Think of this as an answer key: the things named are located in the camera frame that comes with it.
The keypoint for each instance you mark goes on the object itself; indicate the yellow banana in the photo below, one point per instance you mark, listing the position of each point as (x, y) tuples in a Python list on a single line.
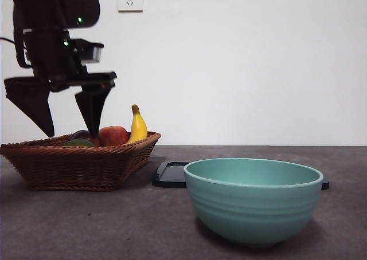
[(138, 125)]

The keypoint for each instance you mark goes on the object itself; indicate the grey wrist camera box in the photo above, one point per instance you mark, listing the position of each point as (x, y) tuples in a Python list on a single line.
[(93, 52)]

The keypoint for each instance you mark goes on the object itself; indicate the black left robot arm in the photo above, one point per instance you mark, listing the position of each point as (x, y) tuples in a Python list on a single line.
[(57, 5)]

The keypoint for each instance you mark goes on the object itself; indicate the black rectangular tray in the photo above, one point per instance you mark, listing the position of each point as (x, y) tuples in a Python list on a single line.
[(169, 174)]

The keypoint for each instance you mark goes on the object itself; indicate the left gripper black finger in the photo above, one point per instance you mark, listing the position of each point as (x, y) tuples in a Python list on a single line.
[(93, 108), (31, 99)]

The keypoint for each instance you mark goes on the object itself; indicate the brown woven wicker basket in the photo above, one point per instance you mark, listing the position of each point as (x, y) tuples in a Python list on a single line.
[(71, 168)]

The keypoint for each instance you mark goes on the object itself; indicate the teal ceramic bowl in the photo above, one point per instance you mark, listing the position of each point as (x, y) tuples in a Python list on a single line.
[(252, 205)]

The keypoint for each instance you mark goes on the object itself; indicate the dark red apple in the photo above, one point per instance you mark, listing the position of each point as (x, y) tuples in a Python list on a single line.
[(81, 134)]

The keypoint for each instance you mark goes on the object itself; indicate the red yellow apple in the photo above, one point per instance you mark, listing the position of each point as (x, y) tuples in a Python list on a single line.
[(113, 135)]

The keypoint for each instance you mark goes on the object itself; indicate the green avocado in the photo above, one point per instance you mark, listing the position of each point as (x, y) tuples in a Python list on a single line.
[(77, 142)]

